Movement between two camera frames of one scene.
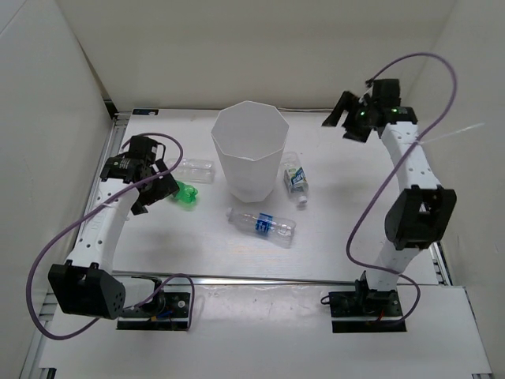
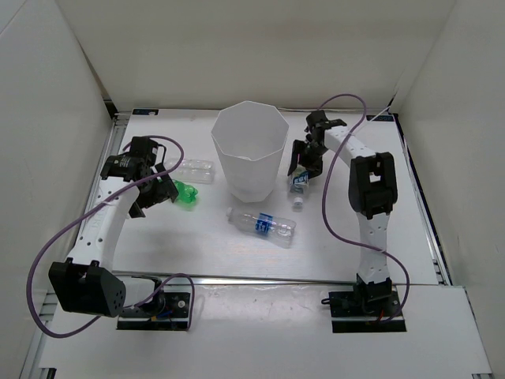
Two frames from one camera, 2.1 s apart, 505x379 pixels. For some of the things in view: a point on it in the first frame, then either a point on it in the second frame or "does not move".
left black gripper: [165, 187] does not move
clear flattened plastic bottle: [192, 170] does not move
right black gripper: [346, 102] → [298, 148]
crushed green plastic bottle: [185, 196] does not move
